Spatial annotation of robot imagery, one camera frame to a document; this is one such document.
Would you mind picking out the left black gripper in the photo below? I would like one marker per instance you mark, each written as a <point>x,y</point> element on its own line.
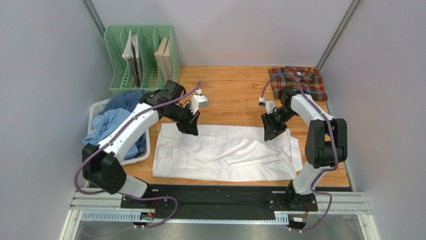
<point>189,126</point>

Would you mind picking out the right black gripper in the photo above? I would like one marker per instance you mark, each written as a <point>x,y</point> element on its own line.
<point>273,121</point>

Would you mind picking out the white long sleeve shirt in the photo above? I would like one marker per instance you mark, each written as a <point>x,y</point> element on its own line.
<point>226,153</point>

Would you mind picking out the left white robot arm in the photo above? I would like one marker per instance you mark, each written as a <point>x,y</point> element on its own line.
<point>102,163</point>

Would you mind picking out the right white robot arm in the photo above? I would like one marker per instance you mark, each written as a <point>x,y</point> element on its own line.
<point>326,142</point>

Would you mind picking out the folded red plaid shirt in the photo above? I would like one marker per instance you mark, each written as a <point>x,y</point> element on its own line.
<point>310,79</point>

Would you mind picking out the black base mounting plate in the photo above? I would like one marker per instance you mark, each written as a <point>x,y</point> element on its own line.
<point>215,202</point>

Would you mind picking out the dark blue checked shirt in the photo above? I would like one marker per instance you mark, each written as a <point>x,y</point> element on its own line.
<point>127,101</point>

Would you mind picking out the beige books in organizer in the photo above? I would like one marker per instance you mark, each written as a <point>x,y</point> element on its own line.
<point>163,57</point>

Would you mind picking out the green plastic file organizer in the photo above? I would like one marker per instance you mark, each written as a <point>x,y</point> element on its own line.
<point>149,38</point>

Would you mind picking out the light blue crumpled shirt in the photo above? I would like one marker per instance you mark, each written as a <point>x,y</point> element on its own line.
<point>106,123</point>

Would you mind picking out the magazines in organizer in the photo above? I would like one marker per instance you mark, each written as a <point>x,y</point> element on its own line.
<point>132,57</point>

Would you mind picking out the white laundry basket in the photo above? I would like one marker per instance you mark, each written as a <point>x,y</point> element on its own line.
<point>95,110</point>

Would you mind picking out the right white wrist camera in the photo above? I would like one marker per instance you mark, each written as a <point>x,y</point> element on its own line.
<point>268,105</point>

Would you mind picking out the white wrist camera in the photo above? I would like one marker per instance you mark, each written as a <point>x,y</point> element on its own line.
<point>268,105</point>
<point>198,100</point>

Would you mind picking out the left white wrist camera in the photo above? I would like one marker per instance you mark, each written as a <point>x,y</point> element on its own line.
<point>198,100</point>

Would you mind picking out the aluminium frame rail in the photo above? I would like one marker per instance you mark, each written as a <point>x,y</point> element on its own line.
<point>343,215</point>

